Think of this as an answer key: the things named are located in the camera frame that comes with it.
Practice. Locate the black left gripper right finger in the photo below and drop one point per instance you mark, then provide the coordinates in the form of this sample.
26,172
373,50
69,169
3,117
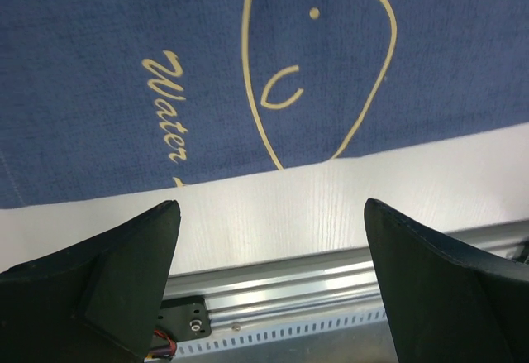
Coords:
446,301

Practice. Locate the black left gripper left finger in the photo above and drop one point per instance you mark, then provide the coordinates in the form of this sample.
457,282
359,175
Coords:
97,298

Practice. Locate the blue cloth placemat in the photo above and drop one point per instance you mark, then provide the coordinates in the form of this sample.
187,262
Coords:
106,97

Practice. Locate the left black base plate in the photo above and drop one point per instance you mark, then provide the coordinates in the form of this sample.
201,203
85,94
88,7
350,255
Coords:
184,319

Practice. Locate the perforated cable duct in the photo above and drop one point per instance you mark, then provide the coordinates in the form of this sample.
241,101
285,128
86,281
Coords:
256,334

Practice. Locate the aluminium mounting rail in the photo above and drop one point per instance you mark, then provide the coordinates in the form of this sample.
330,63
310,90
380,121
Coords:
292,289

